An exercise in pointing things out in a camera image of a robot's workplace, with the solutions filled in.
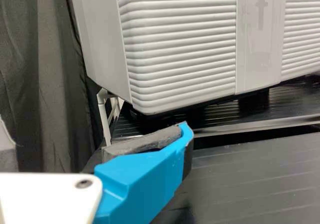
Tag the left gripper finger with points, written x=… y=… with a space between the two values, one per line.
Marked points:
x=147 y=174

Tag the white pipette stand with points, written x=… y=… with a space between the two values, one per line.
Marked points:
x=104 y=123

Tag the black platform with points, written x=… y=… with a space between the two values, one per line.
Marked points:
x=250 y=113
x=250 y=181

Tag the white incubator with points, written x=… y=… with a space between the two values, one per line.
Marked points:
x=175 y=46

